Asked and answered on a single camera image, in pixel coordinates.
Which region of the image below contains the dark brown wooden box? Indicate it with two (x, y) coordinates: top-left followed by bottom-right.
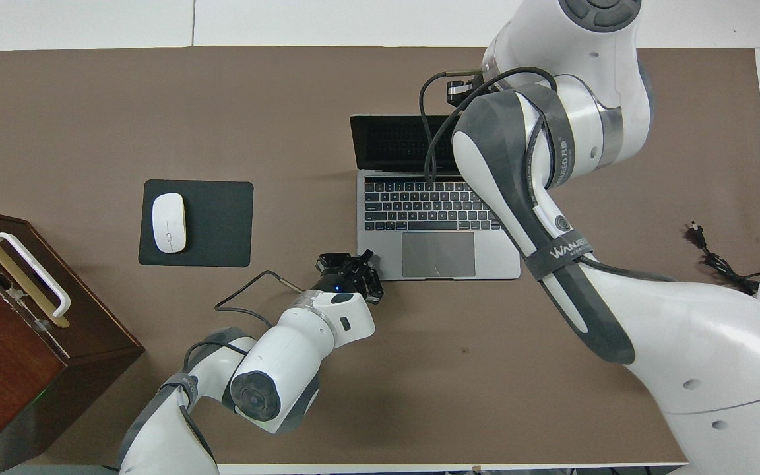
(0, 206), (145, 473)

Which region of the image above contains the white box handle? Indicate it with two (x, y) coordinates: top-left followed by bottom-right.
(0, 232), (72, 317)

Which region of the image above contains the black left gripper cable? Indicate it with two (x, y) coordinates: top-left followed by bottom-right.
(179, 270), (305, 456)

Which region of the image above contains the silver grey laptop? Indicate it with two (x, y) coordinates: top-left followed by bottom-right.
(350, 115), (521, 281)

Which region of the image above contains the black mouse pad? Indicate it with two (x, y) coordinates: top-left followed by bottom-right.
(139, 179), (255, 268)

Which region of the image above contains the white computer mouse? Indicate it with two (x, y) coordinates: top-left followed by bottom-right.
(151, 193), (187, 254)

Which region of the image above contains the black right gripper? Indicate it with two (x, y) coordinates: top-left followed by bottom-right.
(447, 74), (488, 106)

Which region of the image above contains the brown table mat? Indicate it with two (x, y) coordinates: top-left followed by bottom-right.
(0, 46), (760, 466)

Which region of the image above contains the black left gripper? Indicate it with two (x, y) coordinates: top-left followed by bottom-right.
(316, 249), (385, 304)

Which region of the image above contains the black lamp power cable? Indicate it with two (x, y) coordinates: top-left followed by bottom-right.
(687, 223), (760, 295)

